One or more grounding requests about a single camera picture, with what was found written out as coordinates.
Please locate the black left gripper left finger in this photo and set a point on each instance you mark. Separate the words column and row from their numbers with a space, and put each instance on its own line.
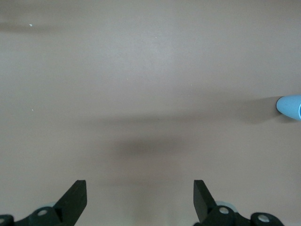
column 71, row 200

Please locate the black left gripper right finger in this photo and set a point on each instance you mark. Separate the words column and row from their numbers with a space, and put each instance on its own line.
column 202, row 200

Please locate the blue cup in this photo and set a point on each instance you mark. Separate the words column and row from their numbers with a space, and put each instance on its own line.
column 289, row 106

